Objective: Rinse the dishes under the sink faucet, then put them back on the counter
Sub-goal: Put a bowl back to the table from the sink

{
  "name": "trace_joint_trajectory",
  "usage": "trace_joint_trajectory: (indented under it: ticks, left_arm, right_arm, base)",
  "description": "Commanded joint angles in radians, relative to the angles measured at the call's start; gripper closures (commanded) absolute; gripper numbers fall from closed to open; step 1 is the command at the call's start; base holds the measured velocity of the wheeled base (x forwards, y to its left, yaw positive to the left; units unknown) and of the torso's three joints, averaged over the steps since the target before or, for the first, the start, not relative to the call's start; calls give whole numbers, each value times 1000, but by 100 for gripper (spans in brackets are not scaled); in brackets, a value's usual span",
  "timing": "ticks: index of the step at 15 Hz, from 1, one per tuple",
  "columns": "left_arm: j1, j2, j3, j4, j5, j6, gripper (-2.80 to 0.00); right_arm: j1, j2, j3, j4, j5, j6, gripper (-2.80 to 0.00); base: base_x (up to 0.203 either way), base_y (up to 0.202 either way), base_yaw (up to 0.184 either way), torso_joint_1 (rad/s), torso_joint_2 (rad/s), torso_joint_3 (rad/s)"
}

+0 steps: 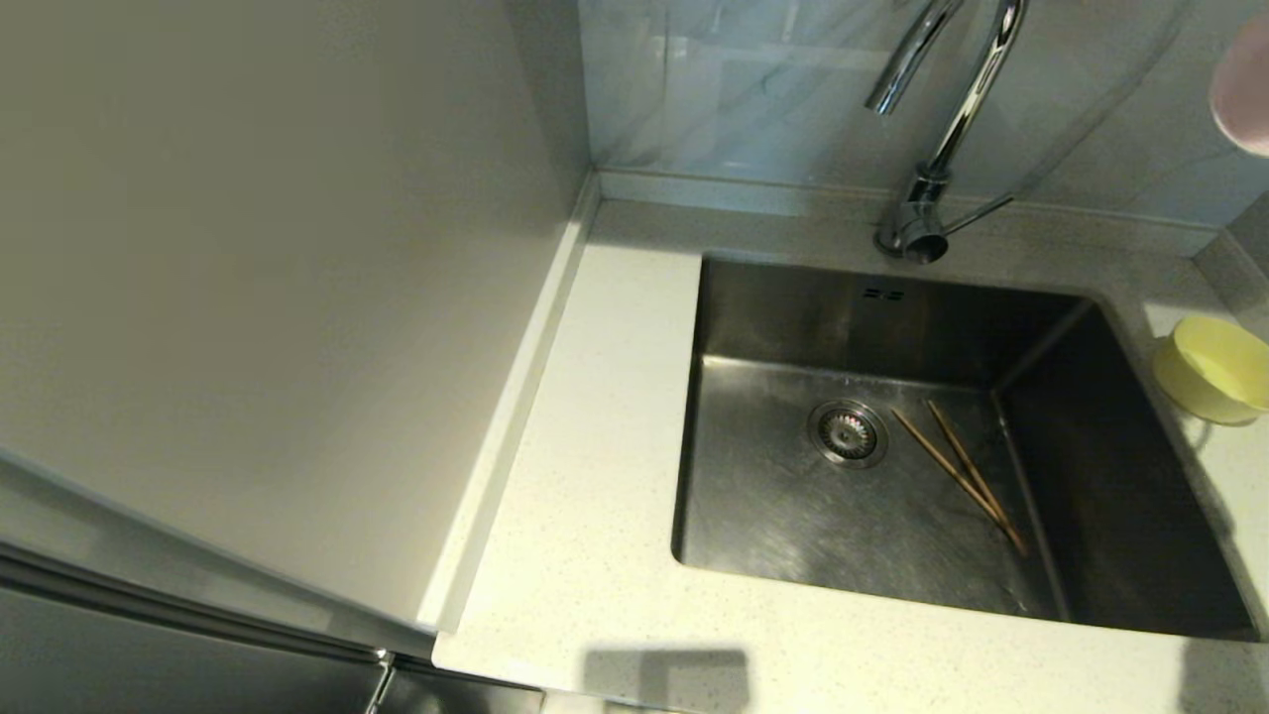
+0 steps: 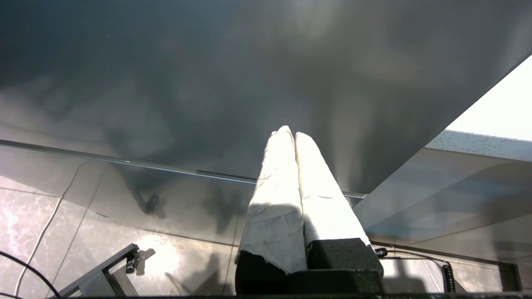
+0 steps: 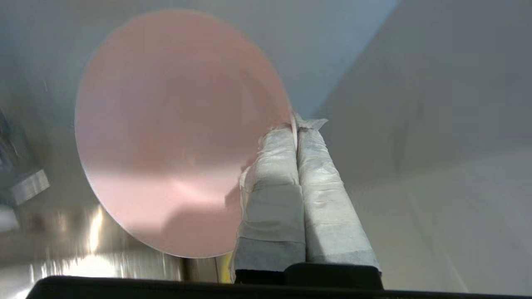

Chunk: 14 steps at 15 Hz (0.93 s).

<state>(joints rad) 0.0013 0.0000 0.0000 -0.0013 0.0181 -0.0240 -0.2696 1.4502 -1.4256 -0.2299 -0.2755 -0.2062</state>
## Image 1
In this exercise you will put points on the brown wooden chopstick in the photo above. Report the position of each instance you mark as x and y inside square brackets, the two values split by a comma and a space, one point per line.
[942, 461]
[957, 441]

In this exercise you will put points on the grey base cabinet front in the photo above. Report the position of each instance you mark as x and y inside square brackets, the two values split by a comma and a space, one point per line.
[466, 699]

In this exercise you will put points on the yellow plastic bowl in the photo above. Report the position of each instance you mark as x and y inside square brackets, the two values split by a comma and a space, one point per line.
[1214, 372]

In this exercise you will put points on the grey tall cabinet door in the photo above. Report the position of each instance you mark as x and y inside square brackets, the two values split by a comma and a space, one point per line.
[149, 664]

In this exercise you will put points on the stainless steel sink basin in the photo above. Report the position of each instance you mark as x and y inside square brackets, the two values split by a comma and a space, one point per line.
[773, 535]

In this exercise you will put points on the chrome gooseneck faucet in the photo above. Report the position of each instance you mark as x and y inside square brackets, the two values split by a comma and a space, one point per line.
[922, 238]

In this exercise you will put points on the pink plastic bowl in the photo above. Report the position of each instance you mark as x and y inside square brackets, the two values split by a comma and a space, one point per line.
[1244, 94]

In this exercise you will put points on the round metal drain strainer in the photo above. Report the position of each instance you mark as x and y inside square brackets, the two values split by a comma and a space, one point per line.
[846, 433]

